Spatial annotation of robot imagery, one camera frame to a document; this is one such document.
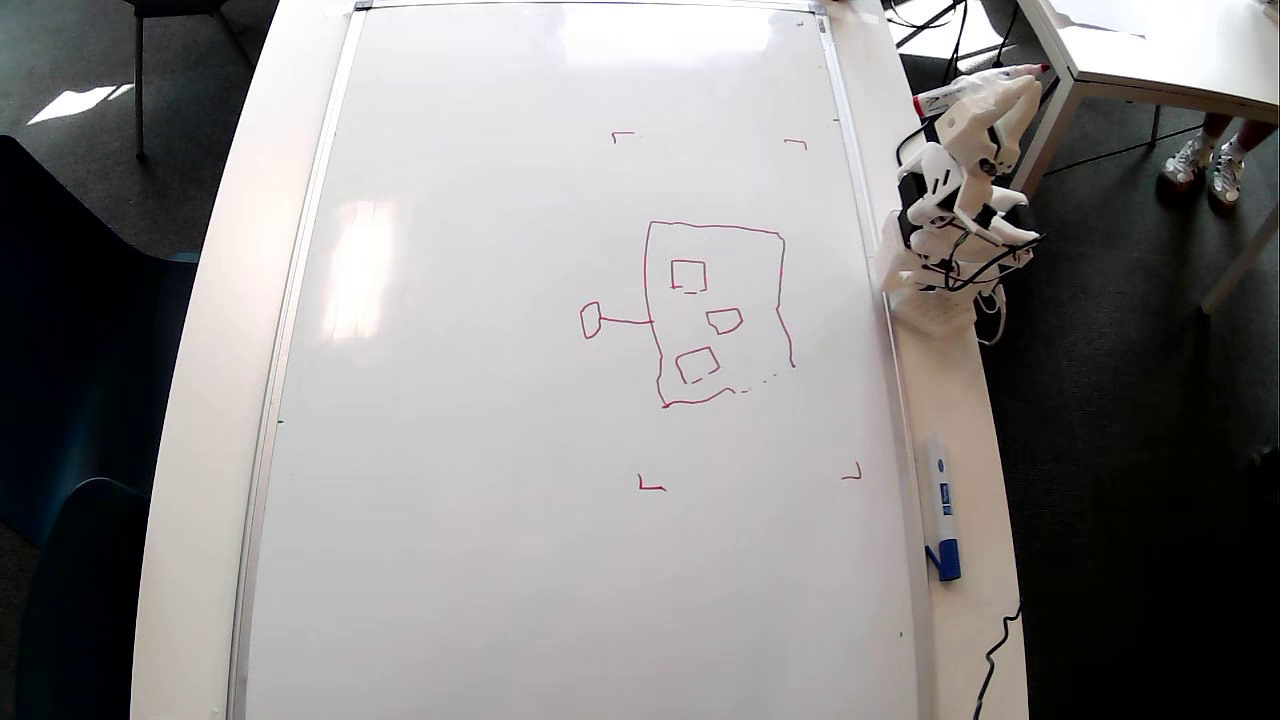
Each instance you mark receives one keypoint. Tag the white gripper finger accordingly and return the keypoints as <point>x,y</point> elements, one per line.
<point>995,85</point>
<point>1022,100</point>

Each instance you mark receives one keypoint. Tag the red whiteboard marker pen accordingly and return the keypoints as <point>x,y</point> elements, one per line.
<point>930,100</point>

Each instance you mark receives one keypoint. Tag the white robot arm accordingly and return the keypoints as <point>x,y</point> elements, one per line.
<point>945,190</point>

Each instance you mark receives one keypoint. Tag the blue capped whiteboard marker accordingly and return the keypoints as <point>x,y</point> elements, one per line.
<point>942,500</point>

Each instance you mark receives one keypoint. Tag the large white whiteboard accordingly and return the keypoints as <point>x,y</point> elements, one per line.
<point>500,500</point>

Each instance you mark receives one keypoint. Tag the white side table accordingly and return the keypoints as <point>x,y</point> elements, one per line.
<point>1160,50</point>

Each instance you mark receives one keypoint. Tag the person bare lower leg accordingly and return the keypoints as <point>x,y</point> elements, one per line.
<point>1258,135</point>
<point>1215,128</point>

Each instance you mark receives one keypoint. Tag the metal legged chair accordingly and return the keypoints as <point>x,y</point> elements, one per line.
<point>170,8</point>

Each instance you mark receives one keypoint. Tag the large dark teal chair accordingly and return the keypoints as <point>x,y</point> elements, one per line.
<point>80,350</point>

